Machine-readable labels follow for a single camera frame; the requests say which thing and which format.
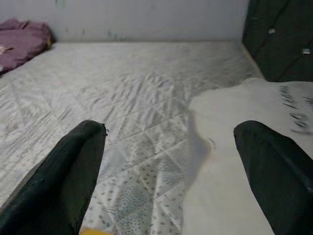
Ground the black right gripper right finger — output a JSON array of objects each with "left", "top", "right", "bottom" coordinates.
[{"left": 233, "top": 120, "right": 313, "bottom": 235}]

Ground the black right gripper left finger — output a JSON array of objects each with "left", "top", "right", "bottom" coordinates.
[{"left": 0, "top": 119, "right": 108, "bottom": 235}]

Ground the colourful children's book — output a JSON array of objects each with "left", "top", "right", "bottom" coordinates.
[{"left": 79, "top": 225, "right": 110, "bottom": 235}]

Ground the white lettered pillow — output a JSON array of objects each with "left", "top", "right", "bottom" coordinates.
[{"left": 184, "top": 77, "right": 313, "bottom": 235}]

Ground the purple cartoon print quilt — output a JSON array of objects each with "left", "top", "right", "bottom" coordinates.
[{"left": 0, "top": 18, "right": 53, "bottom": 74}]

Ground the white quilted mattress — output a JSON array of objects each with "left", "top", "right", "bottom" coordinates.
[{"left": 0, "top": 40, "right": 266, "bottom": 235}]

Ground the dark tufted headboard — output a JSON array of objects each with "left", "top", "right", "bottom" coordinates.
[{"left": 242, "top": 0, "right": 313, "bottom": 83}]

